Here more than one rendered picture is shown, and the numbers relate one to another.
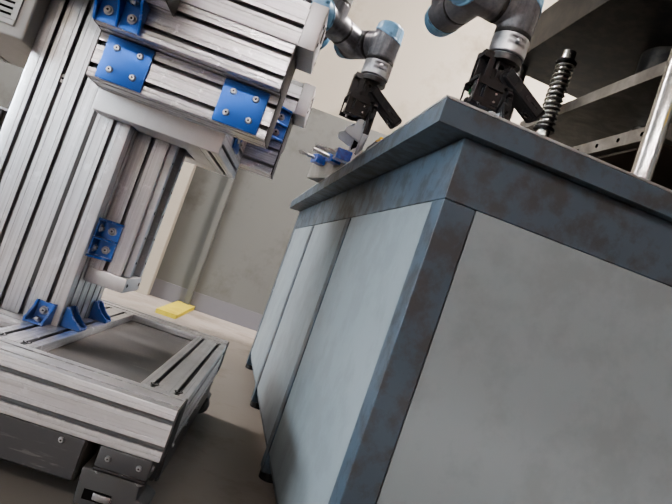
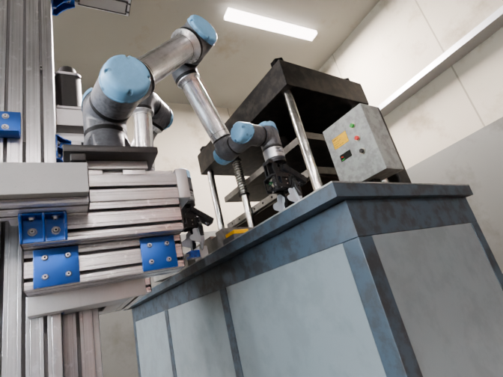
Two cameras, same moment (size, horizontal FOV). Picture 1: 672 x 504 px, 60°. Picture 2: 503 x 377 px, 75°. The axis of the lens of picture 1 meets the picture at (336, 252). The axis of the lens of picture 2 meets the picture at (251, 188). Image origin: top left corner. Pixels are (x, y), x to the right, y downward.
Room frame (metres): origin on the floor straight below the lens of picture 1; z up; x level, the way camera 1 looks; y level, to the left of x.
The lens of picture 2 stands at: (0.23, 0.41, 0.58)
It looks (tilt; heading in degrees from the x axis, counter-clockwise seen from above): 20 degrees up; 332
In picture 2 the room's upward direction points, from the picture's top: 14 degrees counter-clockwise
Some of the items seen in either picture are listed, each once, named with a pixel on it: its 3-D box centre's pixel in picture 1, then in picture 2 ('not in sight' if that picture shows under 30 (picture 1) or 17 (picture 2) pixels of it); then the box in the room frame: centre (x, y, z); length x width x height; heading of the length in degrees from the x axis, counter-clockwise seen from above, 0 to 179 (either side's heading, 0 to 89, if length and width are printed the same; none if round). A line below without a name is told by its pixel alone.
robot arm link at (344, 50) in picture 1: (352, 41); not in sight; (1.57, 0.15, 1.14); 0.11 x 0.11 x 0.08; 51
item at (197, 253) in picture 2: (338, 154); (190, 255); (1.52, 0.08, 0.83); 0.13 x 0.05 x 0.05; 103
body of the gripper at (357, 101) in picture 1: (363, 99); (187, 217); (1.52, 0.06, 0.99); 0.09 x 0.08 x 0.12; 103
